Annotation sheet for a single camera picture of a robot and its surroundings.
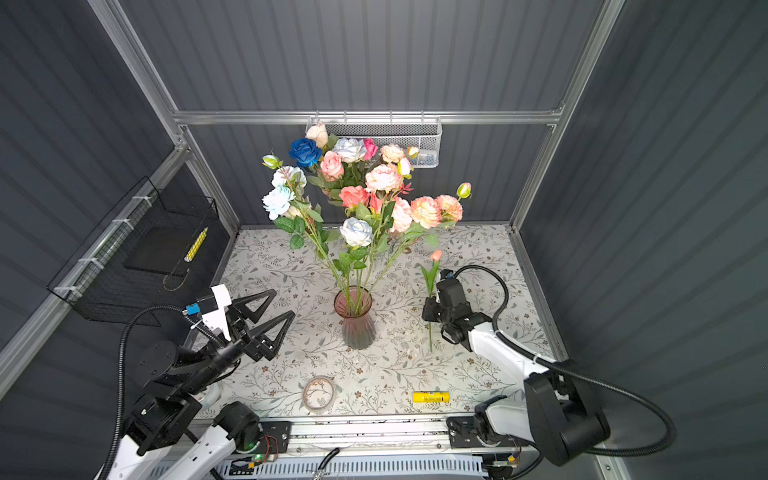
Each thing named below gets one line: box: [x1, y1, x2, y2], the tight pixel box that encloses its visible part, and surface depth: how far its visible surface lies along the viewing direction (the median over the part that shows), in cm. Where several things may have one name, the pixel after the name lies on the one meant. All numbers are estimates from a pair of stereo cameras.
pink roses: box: [305, 122, 419, 199], surface depth 75 cm
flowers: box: [261, 123, 472, 350], surface depth 69 cm
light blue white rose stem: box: [332, 217, 373, 312], surface depth 66 cm
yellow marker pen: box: [184, 226, 209, 263], surface depth 80 cm
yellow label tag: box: [412, 391, 450, 403], surface depth 80 cm
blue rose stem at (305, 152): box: [289, 138, 323, 168], surface depth 72 cm
